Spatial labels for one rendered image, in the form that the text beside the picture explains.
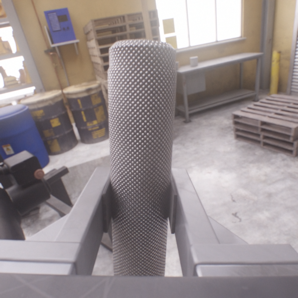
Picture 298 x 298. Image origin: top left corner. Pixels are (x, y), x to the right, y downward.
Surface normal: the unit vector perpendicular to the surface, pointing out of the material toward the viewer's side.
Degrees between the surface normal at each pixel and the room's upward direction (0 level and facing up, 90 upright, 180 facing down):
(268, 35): 90
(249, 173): 0
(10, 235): 57
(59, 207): 0
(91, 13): 90
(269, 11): 90
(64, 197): 90
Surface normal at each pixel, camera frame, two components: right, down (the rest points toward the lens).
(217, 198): -0.16, -0.87
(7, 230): 0.59, -0.74
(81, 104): 0.00, 0.47
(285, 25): -0.93, 0.29
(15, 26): 0.34, 0.39
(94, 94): 0.70, 0.23
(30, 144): 0.88, 0.07
